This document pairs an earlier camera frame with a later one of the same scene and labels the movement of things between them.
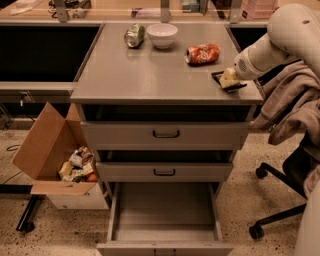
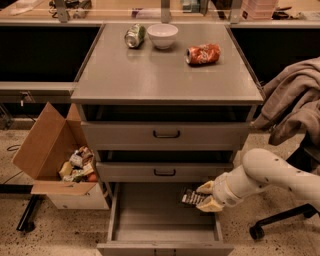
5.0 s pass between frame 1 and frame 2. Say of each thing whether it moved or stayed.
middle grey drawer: stayed
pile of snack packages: stayed
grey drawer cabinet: stayed
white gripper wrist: moved
